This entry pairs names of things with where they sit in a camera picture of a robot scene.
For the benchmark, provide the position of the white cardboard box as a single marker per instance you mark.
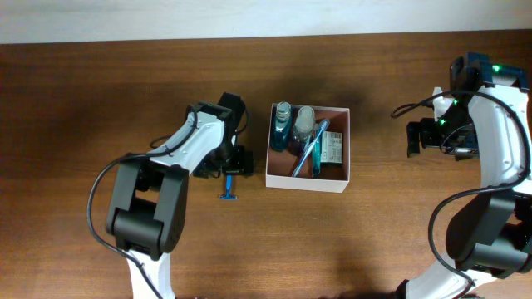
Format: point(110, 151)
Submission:
point(332, 178)

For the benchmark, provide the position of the green toothpaste tube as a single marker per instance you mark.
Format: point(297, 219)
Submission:
point(316, 157)

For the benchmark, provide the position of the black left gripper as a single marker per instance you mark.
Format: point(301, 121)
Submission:
point(243, 163)

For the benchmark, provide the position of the teal mouthwash bottle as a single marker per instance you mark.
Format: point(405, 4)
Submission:
point(281, 126)

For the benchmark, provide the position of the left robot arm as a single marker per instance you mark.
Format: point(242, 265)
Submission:
point(147, 211)

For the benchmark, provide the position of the green white soap box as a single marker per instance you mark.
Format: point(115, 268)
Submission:
point(331, 148)

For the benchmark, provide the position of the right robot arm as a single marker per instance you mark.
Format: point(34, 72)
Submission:
point(479, 235)

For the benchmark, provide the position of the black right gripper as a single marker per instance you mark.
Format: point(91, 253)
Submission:
point(468, 148)

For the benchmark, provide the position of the blue white toothbrush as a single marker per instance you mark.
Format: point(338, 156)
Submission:
point(323, 125)

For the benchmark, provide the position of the blue disposable razor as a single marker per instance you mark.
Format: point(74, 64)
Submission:
point(227, 190)

